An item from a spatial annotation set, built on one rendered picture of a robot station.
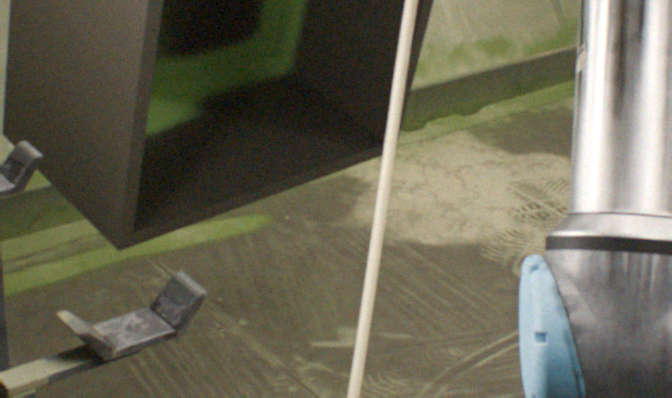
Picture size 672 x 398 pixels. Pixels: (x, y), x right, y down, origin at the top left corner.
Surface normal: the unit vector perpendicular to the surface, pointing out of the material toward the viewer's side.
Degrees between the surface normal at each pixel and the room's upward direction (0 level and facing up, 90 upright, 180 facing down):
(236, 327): 0
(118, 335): 0
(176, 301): 45
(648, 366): 74
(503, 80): 90
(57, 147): 90
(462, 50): 57
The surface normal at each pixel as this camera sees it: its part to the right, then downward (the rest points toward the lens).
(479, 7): 0.53, -0.17
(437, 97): 0.60, 0.39
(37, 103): -0.73, 0.27
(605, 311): -0.20, -0.27
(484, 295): 0.04, -0.89
